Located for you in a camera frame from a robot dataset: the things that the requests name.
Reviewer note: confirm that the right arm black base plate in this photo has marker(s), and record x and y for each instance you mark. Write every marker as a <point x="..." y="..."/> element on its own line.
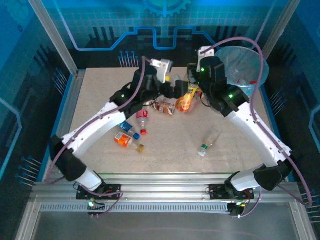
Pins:
<point x="215" y="192"/>

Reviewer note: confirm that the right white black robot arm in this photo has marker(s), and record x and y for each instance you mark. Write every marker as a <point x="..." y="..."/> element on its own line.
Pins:
<point x="260" y="135"/>

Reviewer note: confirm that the blue label bottle blue cap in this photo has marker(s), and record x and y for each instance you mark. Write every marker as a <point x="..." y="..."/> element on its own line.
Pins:
<point x="127" y="128"/>

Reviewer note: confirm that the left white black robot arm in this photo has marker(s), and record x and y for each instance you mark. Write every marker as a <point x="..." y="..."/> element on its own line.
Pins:
<point x="95" y="125"/>

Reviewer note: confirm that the left black connector box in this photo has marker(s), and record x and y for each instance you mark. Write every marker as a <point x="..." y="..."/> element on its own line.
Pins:
<point x="93" y="213"/>

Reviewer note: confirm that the right black connector box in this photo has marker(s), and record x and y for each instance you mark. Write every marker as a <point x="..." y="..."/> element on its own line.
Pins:
<point x="235" y="211"/>

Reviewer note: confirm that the aluminium frame post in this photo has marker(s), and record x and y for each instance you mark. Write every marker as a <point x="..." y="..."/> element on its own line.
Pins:
<point x="58" y="42"/>
<point x="280" y="25"/>

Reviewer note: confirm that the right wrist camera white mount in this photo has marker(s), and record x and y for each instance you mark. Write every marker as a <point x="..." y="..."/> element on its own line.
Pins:
<point x="205" y="53"/>

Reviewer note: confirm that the aluminium front beam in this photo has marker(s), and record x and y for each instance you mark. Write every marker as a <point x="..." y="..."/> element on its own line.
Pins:
<point x="162" y="190"/>

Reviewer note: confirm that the orange bottle yellow cap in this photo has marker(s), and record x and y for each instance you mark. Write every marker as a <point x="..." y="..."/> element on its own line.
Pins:
<point x="185" y="103"/>

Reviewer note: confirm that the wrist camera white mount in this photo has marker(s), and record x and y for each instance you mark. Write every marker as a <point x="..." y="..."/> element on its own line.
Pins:
<point x="163" y="67"/>
<point x="205" y="53"/>

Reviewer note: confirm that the aluminium side rail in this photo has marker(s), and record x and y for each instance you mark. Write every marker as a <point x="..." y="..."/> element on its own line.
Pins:
<point x="72" y="100"/>

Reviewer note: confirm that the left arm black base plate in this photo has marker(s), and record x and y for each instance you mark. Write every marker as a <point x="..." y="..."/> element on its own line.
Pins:
<point x="112" y="188"/>

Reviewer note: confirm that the grey metal front panel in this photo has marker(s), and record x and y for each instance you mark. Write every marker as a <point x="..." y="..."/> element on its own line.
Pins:
<point x="162" y="227"/>

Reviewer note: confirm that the brown label drink bottle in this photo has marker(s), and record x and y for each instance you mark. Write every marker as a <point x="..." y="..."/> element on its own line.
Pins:
<point x="165" y="107"/>

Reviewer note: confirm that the clear bottle white label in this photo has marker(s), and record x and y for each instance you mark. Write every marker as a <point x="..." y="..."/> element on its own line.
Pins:
<point x="175" y="78"/>

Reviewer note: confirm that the orange label bottle brown cap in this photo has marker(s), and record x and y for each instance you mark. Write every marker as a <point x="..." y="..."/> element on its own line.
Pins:
<point x="122" y="140"/>

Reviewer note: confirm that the clear cola bottle red cap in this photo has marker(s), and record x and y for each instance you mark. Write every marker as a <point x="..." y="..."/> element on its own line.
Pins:
<point x="142" y="116"/>

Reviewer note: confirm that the black connector box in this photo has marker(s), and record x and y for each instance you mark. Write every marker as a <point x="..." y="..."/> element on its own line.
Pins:
<point x="93" y="213"/>
<point x="235" y="211"/>

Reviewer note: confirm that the green label bottle white cap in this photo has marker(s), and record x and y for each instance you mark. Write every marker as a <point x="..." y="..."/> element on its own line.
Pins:
<point x="208" y="141"/>

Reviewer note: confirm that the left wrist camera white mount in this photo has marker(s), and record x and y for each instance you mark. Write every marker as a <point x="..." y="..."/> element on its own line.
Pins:
<point x="163" y="67"/>

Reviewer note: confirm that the grey bin blue liner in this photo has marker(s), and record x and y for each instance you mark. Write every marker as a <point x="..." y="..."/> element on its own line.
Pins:
<point x="240" y="62"/>

